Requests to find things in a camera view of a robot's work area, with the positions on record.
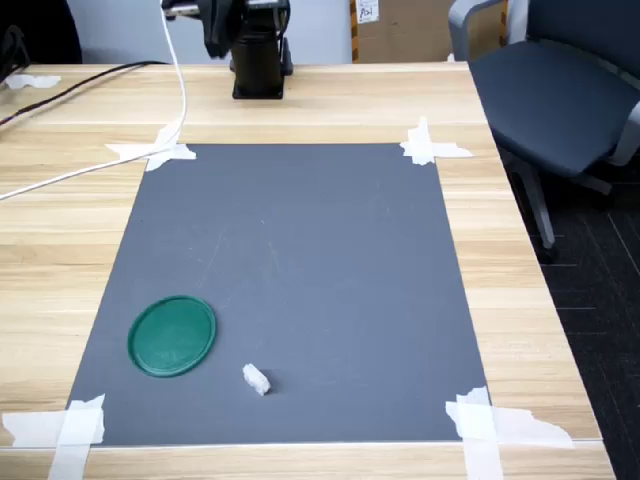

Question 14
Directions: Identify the small white tape scrap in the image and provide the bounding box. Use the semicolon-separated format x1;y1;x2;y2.
3;73;62;92

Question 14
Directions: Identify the grey camera box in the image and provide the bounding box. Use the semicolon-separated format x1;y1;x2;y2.
163;0;204;22

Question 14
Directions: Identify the grey office chair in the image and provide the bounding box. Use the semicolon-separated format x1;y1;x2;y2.
447;0;640;265

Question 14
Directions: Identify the small white plastic terminal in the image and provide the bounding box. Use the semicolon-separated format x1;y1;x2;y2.
242;363;272;398

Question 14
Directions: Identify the white tape piece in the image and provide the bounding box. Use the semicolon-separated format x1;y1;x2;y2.
1;393;107;480
104;119;198;173
399;116;474;167
444;385;576;480

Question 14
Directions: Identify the black office chair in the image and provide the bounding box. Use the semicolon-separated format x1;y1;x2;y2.
0;0;83;81

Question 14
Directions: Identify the brown cardboard box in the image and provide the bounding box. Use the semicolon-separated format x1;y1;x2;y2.
349;0;509;65

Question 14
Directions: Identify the dark grey mat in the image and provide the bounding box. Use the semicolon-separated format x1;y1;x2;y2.
65;143;494;448

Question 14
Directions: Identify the round green lid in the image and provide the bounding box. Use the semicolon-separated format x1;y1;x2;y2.
127;294;218;379

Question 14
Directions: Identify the white cable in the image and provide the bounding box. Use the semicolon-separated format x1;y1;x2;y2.
0;0;189;202

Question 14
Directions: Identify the black cable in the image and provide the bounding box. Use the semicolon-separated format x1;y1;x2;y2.
0;60;169;129

